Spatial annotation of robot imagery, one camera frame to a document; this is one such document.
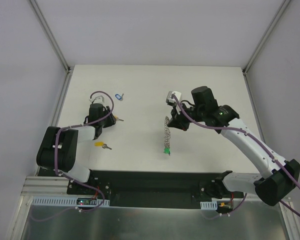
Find metal disc with keyrings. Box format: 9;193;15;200
164;116;171;149

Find green tag key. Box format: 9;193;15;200
164;147;171;156

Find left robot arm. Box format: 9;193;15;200
36;103;117;195

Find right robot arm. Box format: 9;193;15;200
166;86;300;206

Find blue tag key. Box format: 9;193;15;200
114;93;124;101

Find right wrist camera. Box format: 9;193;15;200
165;91;182;106

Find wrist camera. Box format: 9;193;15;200
165;91;182;106
89;95;105;105

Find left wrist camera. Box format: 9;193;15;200
89;95;105;105

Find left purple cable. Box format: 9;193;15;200
53;90;116;213

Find purple cable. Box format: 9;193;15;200
171;92;300;222
53;90;116;213

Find left aluminium frame rail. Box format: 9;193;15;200
28;0;75;176

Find aluminium frame rail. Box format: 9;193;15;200
243;0;295;157
28;0;75;176

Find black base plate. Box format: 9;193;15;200
37;167;281;208

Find right white cable duct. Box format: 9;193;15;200
200;200;218;211

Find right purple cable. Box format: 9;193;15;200
171;92;300;222

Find right aluminium frame rail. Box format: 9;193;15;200
243;0;295;157

